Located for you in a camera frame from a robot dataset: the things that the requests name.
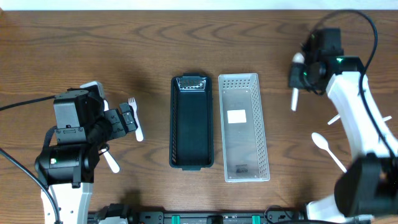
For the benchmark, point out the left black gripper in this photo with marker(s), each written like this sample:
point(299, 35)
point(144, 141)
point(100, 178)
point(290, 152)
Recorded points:
point(118, 122)

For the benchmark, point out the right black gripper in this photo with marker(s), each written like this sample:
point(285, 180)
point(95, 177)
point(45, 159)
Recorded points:
point(293, 80)

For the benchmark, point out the white plastic spoon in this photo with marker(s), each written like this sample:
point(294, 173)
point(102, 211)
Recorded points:
point(297, 58)
point(387, 118)
point(322, 143)

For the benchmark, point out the white plastic spoon diagonal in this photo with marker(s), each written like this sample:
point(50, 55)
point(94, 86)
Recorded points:
point(336, 118)

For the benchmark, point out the white plastic utensil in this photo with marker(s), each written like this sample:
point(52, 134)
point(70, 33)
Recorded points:
point(106, 105)

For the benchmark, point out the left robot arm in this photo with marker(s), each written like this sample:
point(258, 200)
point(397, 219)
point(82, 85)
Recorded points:
point(72, 149)

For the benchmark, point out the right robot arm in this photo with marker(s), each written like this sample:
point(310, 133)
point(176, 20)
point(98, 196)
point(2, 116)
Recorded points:
point(368, 187)

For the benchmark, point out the clear plastic basket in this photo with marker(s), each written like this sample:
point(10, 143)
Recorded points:
point(244, 144)

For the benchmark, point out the black plastic basket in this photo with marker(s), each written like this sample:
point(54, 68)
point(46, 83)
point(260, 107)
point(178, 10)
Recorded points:
point(191, 145)

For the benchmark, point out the black mounting rail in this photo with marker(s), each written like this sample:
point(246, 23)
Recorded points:
point(121, 213)

